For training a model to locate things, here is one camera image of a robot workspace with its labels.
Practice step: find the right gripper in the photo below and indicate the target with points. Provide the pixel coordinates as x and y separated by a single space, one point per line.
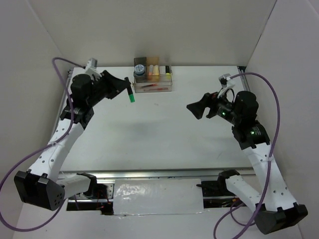
209 99

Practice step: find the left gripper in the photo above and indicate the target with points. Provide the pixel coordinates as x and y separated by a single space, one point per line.
115 85

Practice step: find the green black highlighter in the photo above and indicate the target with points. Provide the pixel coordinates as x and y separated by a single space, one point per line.
130 91

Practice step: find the blue tape roll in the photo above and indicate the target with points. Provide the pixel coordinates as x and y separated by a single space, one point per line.
140 70

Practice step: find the clear red pen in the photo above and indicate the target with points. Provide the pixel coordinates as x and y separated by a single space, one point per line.
150 85

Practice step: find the orange grey highlighter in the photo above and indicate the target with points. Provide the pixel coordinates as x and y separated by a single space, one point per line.
151 68

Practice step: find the red gel pen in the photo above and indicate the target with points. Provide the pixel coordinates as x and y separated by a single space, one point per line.
162 89

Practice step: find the yellow black highlighter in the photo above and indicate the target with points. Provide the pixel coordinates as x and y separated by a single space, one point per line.
167 70

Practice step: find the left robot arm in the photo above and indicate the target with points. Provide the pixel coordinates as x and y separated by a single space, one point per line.
40 185

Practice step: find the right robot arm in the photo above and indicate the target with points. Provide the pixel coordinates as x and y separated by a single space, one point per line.
276 209

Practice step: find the dark grey compartment box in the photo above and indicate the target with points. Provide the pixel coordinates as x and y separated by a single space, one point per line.
140 60

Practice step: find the tan compartment box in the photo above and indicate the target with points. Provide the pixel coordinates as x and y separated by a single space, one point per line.
152 61

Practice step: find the clear plastic organizer tray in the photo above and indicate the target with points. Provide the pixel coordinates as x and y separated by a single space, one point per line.
164 80

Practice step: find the white cover panel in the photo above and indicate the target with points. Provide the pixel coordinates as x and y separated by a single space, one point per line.
157 197

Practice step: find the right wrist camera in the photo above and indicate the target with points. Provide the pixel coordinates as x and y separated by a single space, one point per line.
226 83

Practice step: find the aluminium frame rail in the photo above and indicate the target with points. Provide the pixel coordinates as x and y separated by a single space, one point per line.
156 135

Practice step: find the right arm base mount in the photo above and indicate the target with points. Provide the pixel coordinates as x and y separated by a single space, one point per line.
215 194

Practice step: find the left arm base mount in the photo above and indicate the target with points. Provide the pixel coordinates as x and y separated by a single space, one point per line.
98 197

